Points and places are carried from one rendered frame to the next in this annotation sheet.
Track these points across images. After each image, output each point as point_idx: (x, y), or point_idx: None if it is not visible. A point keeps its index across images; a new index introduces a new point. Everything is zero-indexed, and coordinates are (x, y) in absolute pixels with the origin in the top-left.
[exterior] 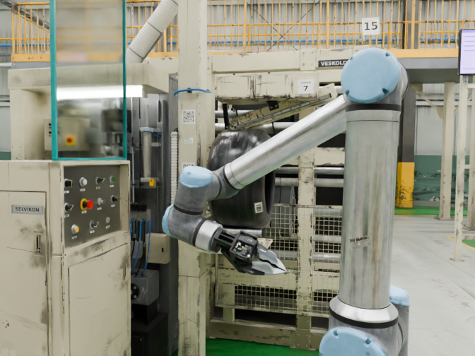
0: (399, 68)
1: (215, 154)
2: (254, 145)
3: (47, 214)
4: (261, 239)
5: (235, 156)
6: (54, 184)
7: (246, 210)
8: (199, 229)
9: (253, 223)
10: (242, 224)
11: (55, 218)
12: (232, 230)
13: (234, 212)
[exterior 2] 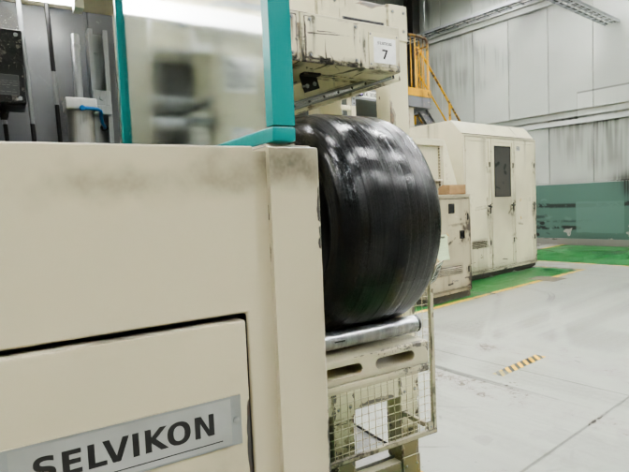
0: None
1: (358, 163)
2: (416, 146)
3: (259, 432)
4: (415, 337)
5: (400, 168)
6: (293, 263)
7: (420, 283)
8: None
9: (409, 307)
10: (387, 315)
11: (301, 439)
12: (372, 331)
13: (398, 289)
